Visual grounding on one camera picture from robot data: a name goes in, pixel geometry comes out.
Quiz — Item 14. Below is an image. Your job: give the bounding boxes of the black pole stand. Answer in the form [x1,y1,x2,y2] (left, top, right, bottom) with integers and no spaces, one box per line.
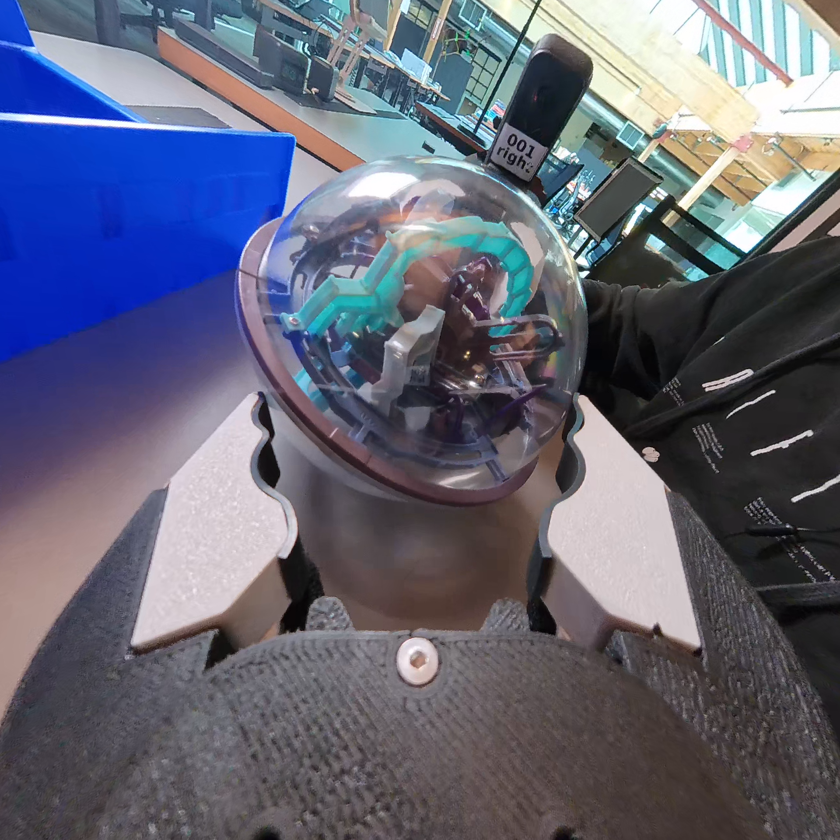
[479,0,546,142]

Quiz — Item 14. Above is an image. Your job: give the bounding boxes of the small black speaker box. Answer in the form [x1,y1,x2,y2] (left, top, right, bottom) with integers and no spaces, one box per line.
[308,56,341,101]

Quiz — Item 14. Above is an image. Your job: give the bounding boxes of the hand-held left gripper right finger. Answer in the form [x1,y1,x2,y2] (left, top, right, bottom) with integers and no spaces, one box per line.
[527,394,704,657]

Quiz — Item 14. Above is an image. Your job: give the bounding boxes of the black screen on stand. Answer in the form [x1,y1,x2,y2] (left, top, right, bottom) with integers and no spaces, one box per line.
[574,157,665,242]

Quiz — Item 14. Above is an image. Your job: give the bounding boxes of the wooden tablet stand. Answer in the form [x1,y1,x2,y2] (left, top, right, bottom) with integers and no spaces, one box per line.
[325,0,378,109]

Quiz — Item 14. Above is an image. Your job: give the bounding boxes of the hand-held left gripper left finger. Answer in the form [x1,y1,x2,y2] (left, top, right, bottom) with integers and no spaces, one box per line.
[128,392,324,657]

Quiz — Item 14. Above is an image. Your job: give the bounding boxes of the clear plastic maze ball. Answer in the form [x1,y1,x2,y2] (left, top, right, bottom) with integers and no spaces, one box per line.
[235,155,589,508]

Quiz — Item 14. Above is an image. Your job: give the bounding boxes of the blue plastic bin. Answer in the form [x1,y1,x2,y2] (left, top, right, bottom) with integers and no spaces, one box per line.
[0,0,142,126]
[0,112,298,365]

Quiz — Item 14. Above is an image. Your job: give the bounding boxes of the black power station box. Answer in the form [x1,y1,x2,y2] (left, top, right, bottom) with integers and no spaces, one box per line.
[252,26,309,89]

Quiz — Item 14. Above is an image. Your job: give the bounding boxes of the black mesh office chair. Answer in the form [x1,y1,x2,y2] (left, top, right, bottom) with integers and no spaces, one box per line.
[584,196,749,286]

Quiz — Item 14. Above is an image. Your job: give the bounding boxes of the thin black cable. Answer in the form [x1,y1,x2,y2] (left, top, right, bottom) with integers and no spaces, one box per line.
[742,520,840,538]

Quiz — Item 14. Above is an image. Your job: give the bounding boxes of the orange-edged grey desk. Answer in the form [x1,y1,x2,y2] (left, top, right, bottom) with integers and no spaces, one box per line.
[157,26,500,173]

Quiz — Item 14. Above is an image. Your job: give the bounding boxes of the long black bar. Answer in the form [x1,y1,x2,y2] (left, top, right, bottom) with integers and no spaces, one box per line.
[174,20,273,89]

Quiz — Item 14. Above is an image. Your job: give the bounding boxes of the black desk mat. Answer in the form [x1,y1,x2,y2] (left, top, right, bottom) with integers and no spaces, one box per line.
[282,88,408,119]

